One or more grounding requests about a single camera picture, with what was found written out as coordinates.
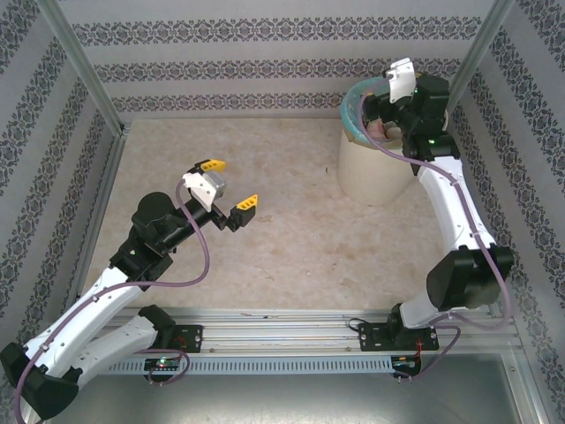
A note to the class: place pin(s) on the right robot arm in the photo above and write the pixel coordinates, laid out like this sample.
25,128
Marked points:
454,207

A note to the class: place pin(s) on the small controller board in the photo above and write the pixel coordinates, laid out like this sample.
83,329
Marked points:
163,363
404,362

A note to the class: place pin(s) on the grey metal sheet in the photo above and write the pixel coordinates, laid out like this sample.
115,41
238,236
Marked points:
282,397

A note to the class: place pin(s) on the aluminium side rail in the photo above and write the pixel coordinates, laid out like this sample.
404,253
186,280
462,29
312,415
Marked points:
108,176

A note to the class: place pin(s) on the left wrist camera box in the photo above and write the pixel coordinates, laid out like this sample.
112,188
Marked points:
198,190

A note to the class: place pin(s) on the aluminium frame post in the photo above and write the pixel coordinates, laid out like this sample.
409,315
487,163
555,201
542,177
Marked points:
84,66
481,44

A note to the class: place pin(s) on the white waste bin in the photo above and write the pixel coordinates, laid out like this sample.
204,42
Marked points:
375,176

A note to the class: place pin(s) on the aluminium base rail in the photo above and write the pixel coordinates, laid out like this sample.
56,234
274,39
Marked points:
282,329

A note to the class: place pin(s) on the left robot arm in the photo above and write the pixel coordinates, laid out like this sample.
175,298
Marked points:
88,318

